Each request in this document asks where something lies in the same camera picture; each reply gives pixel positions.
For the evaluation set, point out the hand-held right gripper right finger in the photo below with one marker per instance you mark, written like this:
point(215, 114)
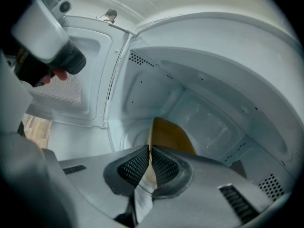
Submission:
point(204, 182)

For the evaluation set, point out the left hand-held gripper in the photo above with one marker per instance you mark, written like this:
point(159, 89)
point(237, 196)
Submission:
point(40, 30)

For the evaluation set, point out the person's left hand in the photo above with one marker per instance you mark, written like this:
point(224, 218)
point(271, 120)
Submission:
point(60, 74)

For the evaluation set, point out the white microwave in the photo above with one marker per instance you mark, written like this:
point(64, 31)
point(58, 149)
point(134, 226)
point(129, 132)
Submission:
point(213, 79)

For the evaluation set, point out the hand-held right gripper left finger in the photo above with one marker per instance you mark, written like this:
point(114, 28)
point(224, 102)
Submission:
point(95, 165)

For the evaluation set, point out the white microwave door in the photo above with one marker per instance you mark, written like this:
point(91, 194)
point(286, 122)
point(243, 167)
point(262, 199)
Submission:
point(95, 56)

